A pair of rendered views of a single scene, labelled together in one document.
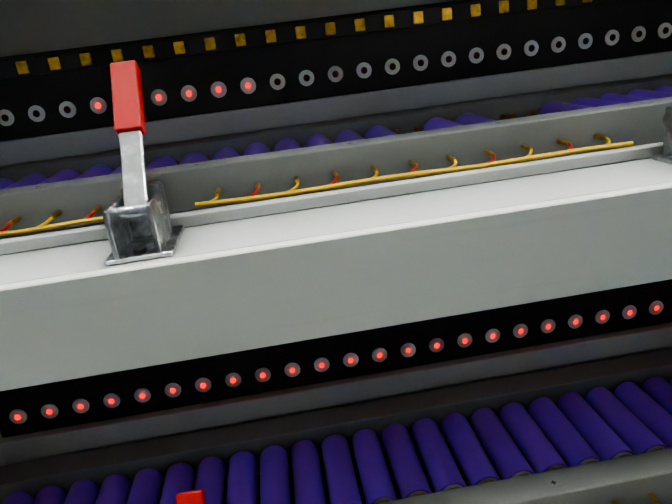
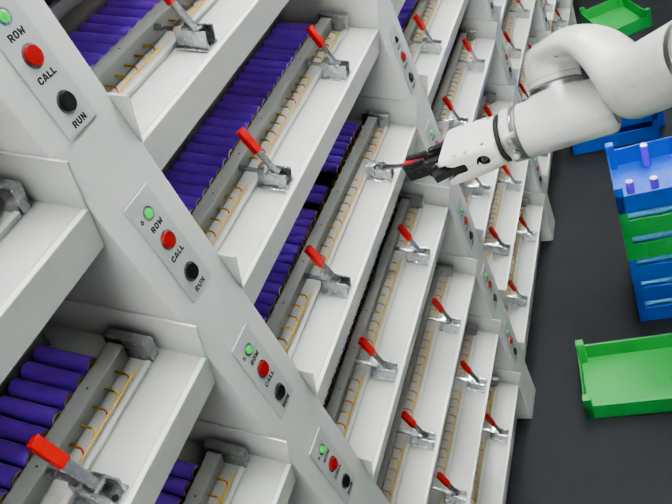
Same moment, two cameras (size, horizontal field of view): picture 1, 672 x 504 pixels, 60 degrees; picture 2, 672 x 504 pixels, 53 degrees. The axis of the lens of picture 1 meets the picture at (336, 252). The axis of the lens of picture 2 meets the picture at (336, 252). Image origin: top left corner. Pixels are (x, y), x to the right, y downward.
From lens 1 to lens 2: 0.95 m
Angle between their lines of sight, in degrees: 59
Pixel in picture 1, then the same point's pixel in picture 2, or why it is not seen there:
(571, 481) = (380, 272)
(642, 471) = (387, 257)
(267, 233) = (351, 264)
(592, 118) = (350, 175)
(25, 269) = (330, 316)
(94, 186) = (296, 289)
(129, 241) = (334, 291)
